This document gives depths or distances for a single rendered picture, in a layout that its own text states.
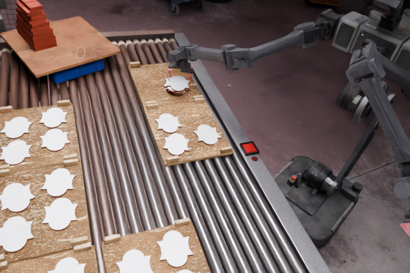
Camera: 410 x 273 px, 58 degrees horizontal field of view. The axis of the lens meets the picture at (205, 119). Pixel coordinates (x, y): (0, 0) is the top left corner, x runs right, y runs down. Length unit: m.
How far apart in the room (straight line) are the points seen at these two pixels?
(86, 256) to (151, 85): 1.07
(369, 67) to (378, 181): 2.17
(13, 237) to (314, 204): 1.84
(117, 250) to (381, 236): 2.10
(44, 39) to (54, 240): 1.18
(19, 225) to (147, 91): 0.97
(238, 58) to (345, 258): 1.71
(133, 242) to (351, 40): 1.32
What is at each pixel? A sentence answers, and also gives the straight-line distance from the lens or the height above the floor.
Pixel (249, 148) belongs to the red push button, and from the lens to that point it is 1.85.
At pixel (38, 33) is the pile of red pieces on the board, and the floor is 1.14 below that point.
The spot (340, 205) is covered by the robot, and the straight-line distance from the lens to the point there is 2.74.
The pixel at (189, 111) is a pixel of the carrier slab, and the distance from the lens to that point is 1.98.
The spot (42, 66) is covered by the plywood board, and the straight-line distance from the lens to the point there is 2.14.
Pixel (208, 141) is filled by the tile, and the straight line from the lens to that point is 1.81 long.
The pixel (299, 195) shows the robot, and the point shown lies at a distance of 2.65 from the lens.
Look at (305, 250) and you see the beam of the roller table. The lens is 1.59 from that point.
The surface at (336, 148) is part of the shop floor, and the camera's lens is 3.53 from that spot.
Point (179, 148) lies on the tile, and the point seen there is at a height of 0.95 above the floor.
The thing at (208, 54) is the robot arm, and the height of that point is 1.30.
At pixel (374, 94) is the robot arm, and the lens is 1.38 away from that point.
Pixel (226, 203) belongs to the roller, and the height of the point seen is 0.92.
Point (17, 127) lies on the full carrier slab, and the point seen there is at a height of 0.95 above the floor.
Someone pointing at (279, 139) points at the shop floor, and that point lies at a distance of 3.39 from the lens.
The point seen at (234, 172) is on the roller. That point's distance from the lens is 1.73.
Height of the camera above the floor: 2.19
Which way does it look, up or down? 40 degrees down
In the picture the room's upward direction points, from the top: 9 degrees clockwise
